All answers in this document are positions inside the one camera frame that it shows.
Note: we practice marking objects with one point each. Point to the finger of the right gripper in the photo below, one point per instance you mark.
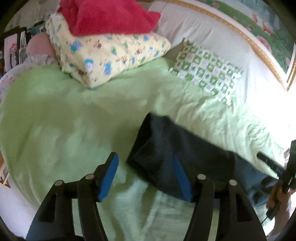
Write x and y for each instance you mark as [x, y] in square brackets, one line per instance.
[279, 170]

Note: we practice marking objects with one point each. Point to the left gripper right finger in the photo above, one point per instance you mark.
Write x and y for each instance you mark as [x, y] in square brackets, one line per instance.
[184, 185]

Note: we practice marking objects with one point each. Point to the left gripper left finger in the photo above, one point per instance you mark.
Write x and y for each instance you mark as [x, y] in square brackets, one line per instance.
[104, 175]

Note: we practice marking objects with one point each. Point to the dark navy pants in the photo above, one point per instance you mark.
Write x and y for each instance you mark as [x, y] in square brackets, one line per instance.
[159, 139]

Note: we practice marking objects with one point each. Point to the person's right hand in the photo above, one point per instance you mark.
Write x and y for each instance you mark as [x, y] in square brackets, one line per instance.
[283, 198]

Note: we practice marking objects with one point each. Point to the light green bed sheet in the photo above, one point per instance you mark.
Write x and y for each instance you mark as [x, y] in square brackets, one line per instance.
[52, 128]

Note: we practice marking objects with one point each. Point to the white striped headboard cushion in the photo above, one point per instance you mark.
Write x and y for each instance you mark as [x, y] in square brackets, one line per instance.
[258, 89]

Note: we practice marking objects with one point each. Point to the yellow cartoon print pillow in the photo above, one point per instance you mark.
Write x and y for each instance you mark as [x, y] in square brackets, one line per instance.
[96, 59]

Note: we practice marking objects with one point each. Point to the green white patterned pillow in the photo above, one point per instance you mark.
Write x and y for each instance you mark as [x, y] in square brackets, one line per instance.
[207, 70]

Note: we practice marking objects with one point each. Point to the gold framed landscape painting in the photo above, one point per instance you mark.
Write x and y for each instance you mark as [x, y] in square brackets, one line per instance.
[259, 25]

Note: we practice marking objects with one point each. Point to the pink round cushion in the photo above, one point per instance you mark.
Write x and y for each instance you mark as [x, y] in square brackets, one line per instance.
[40, 44]

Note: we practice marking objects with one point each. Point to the red fuzzy blanket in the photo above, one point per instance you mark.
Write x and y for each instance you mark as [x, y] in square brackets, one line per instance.
[94, 17]

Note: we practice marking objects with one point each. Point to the black shelf with pink items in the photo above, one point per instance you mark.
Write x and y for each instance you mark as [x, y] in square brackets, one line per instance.
[13, 47]

